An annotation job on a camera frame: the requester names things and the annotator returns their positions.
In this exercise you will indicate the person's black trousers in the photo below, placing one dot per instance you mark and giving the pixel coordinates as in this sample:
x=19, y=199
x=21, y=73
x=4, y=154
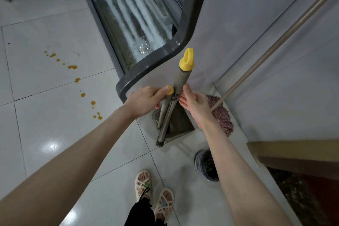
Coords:
x=140, y=214

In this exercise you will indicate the grey broom with yellow cap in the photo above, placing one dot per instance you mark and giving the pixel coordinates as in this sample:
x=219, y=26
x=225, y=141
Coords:
x=182, y=77

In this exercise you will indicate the person's right beige sandal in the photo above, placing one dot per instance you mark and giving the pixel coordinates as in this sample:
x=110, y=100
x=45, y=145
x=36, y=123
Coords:
x=164, y=203

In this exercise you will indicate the leaf debris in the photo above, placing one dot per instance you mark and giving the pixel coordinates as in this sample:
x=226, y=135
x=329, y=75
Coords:
x=208, y=167

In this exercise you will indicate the person's left hand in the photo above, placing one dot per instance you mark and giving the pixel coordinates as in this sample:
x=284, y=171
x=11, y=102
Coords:
x=143, y=101

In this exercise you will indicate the person's beige sandal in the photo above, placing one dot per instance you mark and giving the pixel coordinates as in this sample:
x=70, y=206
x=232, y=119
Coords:
x=143, y=180
x=164, y=203

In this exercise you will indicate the orange liquid spill drops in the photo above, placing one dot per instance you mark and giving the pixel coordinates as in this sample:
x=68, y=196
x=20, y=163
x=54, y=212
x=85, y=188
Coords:
x=72, y=67

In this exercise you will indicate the person's left beige sandal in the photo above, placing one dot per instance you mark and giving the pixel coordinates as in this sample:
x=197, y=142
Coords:
x=143, y=180

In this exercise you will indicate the person's left forearm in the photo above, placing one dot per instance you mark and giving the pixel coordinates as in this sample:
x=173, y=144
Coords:
x=66, y=175

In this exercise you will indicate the person's right forearm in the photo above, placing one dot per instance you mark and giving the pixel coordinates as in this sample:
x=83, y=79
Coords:
x=238, y=180

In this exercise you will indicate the grey glass display freezer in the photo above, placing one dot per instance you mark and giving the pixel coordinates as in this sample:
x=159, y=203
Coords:
x=225, y=8

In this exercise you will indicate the black trash bin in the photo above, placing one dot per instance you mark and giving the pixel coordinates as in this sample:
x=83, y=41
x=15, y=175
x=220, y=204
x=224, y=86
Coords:
x=202, y=171

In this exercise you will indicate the person's right hand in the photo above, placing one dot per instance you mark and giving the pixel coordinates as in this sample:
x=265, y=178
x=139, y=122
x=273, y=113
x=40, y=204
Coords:
x=198, y=108

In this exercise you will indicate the dark red wooden door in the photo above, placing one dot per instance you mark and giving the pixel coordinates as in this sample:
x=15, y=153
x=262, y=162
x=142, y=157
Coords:
x=291, y=149

